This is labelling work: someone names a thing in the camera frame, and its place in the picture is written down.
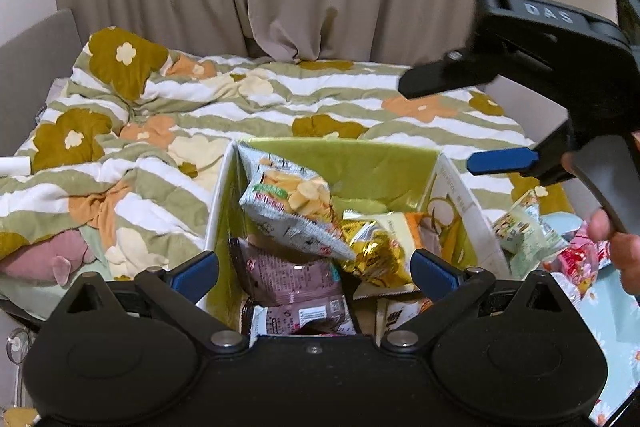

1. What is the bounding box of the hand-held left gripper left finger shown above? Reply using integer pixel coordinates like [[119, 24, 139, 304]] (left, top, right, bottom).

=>
[[65, 251, 249, 355]]

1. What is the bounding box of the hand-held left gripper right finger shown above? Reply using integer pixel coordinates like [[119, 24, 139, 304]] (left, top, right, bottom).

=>
[[380, 251, 573, 355]]

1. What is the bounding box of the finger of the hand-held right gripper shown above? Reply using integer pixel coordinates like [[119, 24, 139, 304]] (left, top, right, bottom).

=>
[[467, 121, 582, 188], [399, 47, 502, 100]]

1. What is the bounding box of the white black-print snack packet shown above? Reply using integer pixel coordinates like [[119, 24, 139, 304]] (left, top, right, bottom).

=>
[[375, 297, 436, 338]]

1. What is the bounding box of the gold foil snack packet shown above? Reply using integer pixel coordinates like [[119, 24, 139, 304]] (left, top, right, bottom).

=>
[[342, 227, 421, 292]]

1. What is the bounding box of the pile of mixed snack bags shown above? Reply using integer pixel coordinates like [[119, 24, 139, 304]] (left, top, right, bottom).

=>
[[492, 189, 613, 304]]

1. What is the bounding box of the mauve snack packet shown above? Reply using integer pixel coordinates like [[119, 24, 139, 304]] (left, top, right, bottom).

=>
[[247, 297, 362, 337], [229, 237, 347, 309]]

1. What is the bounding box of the yellow-green cardboard box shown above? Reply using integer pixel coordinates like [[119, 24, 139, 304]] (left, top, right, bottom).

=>
[[202, 137, 512, 338]]

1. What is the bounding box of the grey potato chip packet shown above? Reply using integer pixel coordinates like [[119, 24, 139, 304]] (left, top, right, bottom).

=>
[[239, 142, 357, 261]]

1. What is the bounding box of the person's right hand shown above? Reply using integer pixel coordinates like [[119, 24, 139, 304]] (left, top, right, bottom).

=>
[[585, 207, 640, 296]]

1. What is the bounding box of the floral striped blanket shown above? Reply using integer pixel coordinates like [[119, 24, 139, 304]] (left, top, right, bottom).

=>
[[0, 26, 573, 289]]

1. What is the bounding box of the pink plush toy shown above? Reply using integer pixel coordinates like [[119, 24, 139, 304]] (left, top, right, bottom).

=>
[[0, 229, 97, 286]]

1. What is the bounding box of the pale green bed sheet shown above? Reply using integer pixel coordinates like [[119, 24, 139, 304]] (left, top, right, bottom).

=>
[[0, 277, 46, 320]]

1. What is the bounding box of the light blue daisy tablecloth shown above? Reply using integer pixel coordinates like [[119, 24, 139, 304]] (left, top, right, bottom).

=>
[[540, 212, 640, 426]]

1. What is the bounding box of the small white tube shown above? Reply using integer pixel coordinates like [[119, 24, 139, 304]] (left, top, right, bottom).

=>
[[0, 158, 32, 178]]

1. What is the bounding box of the grey padded headboard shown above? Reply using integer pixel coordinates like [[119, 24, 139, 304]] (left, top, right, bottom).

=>
[[0, 9, 83, 124]]

